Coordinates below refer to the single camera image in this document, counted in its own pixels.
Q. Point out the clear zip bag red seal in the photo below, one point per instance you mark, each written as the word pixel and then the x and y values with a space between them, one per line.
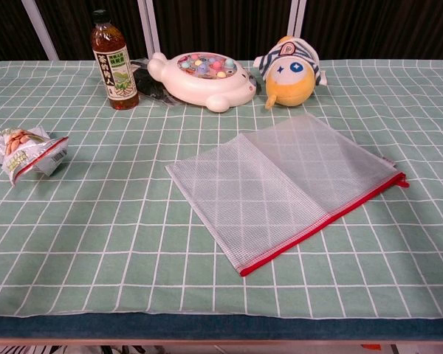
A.
pixel 280 184

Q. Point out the crumpled snack packet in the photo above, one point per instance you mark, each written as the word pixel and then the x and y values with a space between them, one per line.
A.
pixel 26 153

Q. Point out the white fishing game toy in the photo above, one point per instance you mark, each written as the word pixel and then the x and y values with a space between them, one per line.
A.
pixel 199 85

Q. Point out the yellow plush toy striped hat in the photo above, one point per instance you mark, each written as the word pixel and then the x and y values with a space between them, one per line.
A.
pixel 289 81

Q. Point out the black item in plastic wrap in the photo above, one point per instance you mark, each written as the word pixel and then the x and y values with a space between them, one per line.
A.
pixel 147 83

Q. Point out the dark blue table underlay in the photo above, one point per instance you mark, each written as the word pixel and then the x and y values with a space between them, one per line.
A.
pixel 206 326

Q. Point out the green checked tablecloth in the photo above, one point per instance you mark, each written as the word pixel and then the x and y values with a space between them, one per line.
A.
pixel 77 221

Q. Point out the black curtain panel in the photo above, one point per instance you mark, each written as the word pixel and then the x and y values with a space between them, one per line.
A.
pixel 3 29
pixel 74 26
pixel 225 26
pixel 384 29

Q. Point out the brown tea bottle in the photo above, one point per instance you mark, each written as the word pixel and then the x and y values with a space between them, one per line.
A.
pixel 114 70

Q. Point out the white partition post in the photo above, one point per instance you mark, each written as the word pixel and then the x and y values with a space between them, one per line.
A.
pixel 149 29
pixel 297 29
pixel 40 33

